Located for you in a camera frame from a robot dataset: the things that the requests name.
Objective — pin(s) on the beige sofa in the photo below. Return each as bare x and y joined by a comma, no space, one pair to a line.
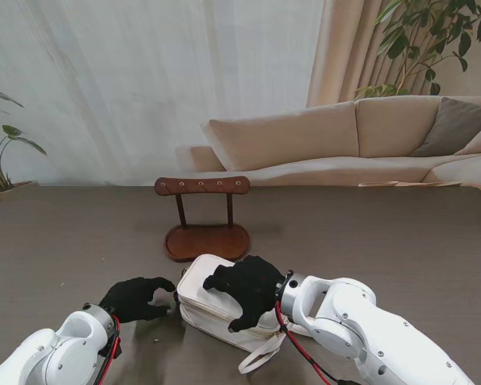
304,136

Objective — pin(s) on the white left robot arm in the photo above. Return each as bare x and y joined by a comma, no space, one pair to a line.
56,353

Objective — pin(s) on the beige curtain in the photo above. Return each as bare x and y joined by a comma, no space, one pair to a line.
340,52

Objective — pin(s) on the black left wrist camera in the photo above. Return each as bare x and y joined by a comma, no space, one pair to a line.
117,349

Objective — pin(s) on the grey sofa cushion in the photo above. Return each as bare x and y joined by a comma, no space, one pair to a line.
453,128

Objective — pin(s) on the tall dark-leaved house plant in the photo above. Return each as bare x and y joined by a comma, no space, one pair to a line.
397,42

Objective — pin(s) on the potted broad-leaf plant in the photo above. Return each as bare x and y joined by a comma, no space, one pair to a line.
12,187

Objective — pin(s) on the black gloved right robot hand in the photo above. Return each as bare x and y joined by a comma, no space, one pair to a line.
252,288

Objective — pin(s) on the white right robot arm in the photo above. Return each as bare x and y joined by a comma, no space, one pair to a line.
364,321

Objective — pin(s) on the white sheer curtain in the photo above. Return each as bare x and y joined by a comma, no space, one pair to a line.
144,80

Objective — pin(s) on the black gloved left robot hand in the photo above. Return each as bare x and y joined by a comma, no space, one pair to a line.
132,301

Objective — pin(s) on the white leather handbag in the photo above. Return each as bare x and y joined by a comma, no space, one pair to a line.
192,284

